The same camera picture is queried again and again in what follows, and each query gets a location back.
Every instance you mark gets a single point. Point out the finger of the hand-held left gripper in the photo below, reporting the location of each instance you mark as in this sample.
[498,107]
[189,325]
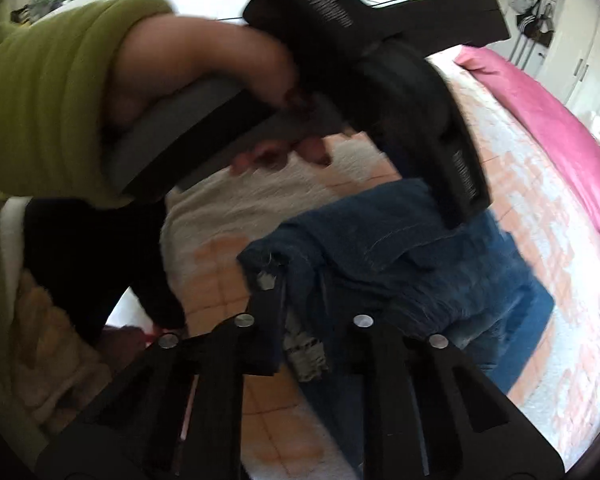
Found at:
[420,120]
[445,17]

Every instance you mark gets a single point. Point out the person's left forearm green sleeve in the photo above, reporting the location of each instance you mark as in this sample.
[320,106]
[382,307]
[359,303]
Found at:
[45,90]

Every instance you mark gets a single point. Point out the hanging bags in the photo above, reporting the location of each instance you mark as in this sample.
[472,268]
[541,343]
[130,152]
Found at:
[532,25]

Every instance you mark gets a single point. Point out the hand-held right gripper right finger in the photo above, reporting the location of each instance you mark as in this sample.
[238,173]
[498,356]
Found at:
[365,340]

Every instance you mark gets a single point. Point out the person's left hand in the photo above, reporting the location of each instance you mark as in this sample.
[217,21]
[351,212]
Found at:
[195,55]

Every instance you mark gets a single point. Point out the orange cream printed blanket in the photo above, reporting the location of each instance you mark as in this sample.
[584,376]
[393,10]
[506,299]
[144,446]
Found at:
[530,220]

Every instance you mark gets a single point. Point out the pink comforter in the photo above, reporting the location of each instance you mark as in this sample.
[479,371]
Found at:
[555,125]

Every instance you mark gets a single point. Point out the white wardrobe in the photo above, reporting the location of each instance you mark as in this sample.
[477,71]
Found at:
[595,70]

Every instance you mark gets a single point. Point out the dark cloth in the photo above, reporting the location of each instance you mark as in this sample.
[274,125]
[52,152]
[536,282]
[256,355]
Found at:
[95,255]

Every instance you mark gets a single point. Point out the blue jeans pants lace hem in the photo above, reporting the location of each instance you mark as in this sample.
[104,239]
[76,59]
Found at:
[380,270]

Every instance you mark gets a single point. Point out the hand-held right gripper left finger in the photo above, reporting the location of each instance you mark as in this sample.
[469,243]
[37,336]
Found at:
[267,320]

